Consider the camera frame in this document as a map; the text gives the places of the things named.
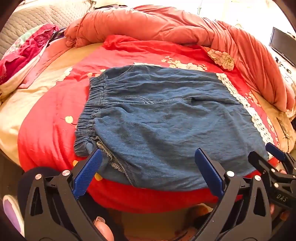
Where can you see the person's left hand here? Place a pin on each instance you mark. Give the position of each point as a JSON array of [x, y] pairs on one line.
[[104, 229]]

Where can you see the magenta pink garment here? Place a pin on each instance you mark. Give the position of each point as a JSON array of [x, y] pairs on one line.
[[25, 51]]

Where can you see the blue denim pants lace hem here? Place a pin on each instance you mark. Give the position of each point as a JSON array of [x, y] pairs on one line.
[[161, 120]]

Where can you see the red floral blanket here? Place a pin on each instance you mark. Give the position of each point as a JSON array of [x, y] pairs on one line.
[[46, 129]]

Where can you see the person's right hand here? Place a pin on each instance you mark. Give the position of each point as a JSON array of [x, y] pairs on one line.
[[281, 214]]

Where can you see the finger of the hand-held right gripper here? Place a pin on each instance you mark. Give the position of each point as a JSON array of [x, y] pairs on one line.
[[261, 162], [275, 149]]

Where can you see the grey quilted headboard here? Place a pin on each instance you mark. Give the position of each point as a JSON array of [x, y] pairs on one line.
[[34, 16]]

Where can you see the pale floral cloth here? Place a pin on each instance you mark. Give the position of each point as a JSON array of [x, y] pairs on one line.
[[20, 74]]

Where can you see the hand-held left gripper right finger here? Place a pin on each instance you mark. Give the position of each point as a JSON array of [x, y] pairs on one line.
[[208, 171]]

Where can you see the coral pink quilt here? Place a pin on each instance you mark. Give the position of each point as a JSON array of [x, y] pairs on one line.
[[150, 25]]

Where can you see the black flat screen television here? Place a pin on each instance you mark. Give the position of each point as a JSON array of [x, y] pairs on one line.
[[283, 45]]

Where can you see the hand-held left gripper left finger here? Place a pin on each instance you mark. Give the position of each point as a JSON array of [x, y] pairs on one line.
[[87, 171]]

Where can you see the white and purple shoe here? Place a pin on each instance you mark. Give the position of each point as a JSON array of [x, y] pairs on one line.
[[12, 213]]

